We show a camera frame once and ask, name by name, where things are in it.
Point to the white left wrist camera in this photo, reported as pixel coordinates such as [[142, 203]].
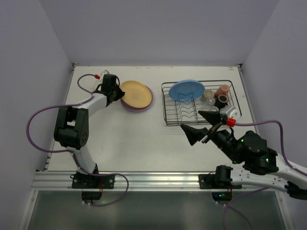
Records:
[[104, 72]]

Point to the speckled ceramic cup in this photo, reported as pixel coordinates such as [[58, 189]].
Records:
[[208, 94]]

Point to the purple plate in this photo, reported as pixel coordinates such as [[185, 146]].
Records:
[[134, 109]]

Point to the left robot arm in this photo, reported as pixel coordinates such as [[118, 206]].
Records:
[[72, 124]]

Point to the clear glass tumbler far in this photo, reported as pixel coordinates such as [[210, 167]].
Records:
[[209, 102]]

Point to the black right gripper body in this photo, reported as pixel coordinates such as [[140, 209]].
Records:
[[212, 132]]

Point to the dark wire dish rack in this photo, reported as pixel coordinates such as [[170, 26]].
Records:
[[176, 113]]

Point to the black mug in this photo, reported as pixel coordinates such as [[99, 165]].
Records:
[[221, 101]]

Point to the black left base bracket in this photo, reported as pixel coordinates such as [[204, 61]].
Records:
[[85, 181]]

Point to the black base bracket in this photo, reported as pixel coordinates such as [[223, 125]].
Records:
[[220, 179], [85, 181]]

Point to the clear glass tumbler near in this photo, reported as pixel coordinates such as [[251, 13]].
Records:
[[214, 109]]

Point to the pink mug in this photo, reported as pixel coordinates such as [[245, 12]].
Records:
[[222, 90]]

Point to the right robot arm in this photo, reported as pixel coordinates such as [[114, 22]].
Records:
[[262, 166]]

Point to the tan yellow plate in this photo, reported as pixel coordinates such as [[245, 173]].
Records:
[[136, 94]]

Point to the clear glass tumbler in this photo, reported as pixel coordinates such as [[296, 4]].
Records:
[[214, 109], [209, 102]]

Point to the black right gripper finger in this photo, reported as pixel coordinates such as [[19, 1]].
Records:
[[194, 135], [212, 117]]

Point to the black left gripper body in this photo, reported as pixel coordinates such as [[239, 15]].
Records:
[[117, 94]]

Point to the black right base bracket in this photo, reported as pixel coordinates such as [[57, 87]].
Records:
[[220, 179]]

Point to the aluminium mounting rail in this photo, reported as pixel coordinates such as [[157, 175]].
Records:
[[159, 181]]

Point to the blue plate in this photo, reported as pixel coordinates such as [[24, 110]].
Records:
[[186, 90]]

